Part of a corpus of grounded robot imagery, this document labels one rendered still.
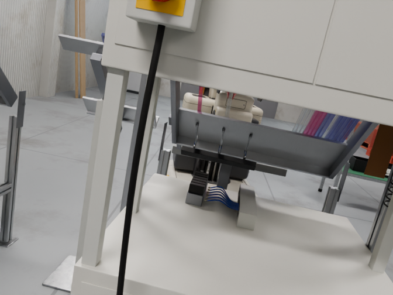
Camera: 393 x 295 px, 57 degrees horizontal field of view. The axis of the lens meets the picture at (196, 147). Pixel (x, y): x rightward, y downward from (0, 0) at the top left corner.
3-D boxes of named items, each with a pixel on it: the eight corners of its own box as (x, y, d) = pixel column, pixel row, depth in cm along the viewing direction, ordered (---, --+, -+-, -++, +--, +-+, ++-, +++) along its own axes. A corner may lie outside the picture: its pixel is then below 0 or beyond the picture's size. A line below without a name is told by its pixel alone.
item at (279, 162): (176, 144, 158) (180, 130, 161) (327, 178, 152) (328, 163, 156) (176, 143, 156) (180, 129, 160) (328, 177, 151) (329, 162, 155)
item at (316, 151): (177, 137, 158) (179, 131, 159) (329, 171, 152) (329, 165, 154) (177, 112, 142) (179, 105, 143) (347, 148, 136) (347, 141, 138)
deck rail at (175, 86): (171, 143, 158) (175, 131, 161) (176, 144, 158) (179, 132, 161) (168, 3, 97) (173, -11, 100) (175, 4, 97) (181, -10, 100)
